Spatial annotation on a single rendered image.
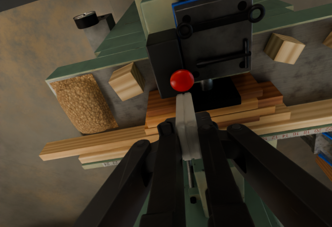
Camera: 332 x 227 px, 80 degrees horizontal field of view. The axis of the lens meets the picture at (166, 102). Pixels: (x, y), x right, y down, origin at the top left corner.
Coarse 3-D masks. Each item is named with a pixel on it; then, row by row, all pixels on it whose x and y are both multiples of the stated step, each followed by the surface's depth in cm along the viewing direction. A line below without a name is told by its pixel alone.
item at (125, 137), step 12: (276, 108) 40; (264, 120) 39; (276, 120) 39; (108, 132) 46; (120, 132) 45; (132, 132) 44; (144, 132) 43; (48, 144) 48; (60, 144) 47; (72, 144) 46; (84, 144) 45; (96, 144) 44; (108, 144) 43; (120, 144) 43; (132, 144) 43; (48, 156) 46; (60, 156) 46
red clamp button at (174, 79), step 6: (174, 72) 24; (180, 72) 24; (186, 72) 24; (174, 78) 24; (180, 78) 24; (186, 78) 24; (192, 78) 25; (174, 84) 25; (180, 84) 25; (186, 84) 25; (192, 84) 25; (180, 90) 25; (186, 90) 26
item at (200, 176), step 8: (192, 160) 30; (200, 160) 29; (192, 168) 30; (200, 168) 28; (232, 168) 27; (200, 176) 28; (240, 176) 28; (200, 184) 30; (240, 184) 30; (200, 192) 31; (208, 216) 35
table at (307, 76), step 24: (144, 24) 36; (264, 24) 35; (288, 24) 33; (312, 24) 33; (144, 48) 40; (264, 48) 35; (312, 48) 35; (72, 72) 38; (96, 72) 38; (144, 72) 38; (264, 72) 38; (288, 72) 38; (312, 72) 38; (144, 96) 41; (288, 96) 41; (312, 96) 41; (120, 120) 45; (144, 120) 45
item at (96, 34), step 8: (104, 16) 62; (112, 16) 65; (96, 24) 60; (104, 24) 60; (112, 24) 64; (88, 32) 61; (96, 32) 61; (104, 32) 61; (88, 40) 62; (96, 40) 62; (96, 48) 64
